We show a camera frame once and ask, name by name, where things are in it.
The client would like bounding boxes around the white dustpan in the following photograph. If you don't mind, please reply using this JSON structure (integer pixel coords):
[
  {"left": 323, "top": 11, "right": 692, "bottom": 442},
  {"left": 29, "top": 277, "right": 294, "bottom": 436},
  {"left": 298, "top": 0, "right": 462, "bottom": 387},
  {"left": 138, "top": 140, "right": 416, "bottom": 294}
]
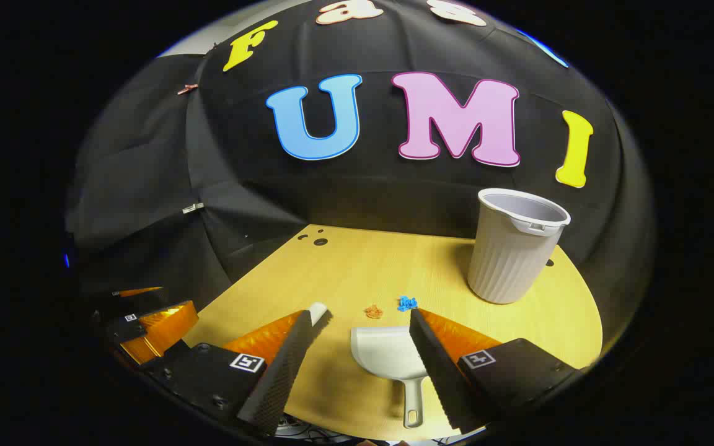
[{"left": 351, "top": 326, "right": 430, "bottom": 429}]

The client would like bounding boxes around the black backdrop cloth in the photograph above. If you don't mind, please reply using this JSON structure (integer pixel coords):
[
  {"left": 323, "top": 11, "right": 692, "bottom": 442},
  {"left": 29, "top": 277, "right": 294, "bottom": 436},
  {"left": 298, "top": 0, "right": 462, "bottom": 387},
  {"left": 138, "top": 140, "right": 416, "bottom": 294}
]
[{"left": 64, "top": 0, "right": 656, "bottom": 372}]

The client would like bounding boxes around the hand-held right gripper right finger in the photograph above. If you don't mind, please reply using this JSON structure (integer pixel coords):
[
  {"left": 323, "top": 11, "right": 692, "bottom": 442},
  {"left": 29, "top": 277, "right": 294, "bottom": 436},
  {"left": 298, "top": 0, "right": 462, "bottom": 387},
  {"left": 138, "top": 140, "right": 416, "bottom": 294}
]
[{"left": 409, "top": 308, "right": 581, "bottom": 432}]

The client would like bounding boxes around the black cable bundle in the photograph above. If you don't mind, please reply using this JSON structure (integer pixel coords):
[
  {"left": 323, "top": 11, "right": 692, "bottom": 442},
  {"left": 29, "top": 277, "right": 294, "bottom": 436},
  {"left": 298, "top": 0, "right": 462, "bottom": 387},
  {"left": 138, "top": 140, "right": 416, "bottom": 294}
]
[{"left": 275, "top": 415, "right": 358, "bottom": 444}]

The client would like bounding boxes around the grey ribbed garbage bin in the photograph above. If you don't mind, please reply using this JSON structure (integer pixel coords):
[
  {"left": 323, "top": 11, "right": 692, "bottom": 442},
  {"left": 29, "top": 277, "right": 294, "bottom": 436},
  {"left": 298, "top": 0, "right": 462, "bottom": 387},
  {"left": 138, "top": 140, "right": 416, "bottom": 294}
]
[{"left": 467, "top": 188, "right": 571, "bottom": 305}]

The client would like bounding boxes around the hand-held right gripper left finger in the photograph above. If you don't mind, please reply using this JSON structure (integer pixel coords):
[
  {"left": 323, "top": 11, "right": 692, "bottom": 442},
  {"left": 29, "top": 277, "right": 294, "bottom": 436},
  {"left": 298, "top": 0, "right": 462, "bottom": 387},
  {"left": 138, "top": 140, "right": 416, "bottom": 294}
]
[{"left": 140, "top": 310, "right": 333, "bottom": 435}]

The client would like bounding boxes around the wooden desktop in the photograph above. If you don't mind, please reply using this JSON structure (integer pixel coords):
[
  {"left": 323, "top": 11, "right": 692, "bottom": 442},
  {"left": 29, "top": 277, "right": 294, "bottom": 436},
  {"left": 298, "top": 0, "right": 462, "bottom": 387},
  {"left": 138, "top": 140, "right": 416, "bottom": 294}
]
[{"left": 183, "top": 224, "right": 604, "bottom": 442}]

